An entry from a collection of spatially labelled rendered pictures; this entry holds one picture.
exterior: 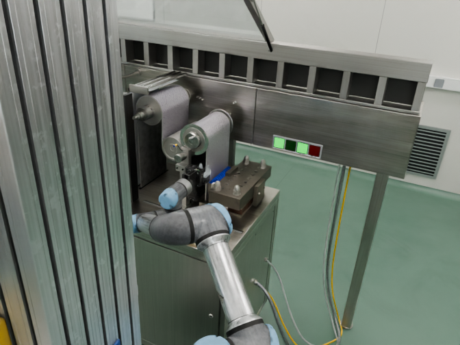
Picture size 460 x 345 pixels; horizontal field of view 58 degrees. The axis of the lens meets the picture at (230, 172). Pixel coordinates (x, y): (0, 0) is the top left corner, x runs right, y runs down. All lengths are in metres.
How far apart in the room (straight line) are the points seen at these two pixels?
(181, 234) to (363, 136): 1.01
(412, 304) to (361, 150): 1.44
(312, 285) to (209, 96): 1.55
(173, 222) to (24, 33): 0.88
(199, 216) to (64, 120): 0.79
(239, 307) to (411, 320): 1.89
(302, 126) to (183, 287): 0.94
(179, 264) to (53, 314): 1.25
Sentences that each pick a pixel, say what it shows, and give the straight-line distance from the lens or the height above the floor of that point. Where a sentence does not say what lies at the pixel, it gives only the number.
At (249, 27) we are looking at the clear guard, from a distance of 1.95.
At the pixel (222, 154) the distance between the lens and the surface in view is 2.05.
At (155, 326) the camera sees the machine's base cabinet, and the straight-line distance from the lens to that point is 2.30.
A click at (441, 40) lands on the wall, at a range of 4.19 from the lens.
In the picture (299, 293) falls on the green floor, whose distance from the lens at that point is 2.94.
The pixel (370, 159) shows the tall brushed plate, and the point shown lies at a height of 1.20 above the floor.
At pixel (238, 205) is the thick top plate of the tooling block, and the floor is 1.00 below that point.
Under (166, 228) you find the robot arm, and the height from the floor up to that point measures 1.22.
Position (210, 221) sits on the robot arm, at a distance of 1.33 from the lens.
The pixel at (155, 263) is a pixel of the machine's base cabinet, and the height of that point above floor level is 0.70.
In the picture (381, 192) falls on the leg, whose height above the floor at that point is 0.97.
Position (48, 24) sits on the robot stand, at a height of 1.90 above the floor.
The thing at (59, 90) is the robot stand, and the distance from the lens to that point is 0.60.
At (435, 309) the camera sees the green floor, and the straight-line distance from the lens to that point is 3.17.
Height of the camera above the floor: 1.97
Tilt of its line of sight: 27 degrees down
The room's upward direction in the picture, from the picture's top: 3 degrees clockwise
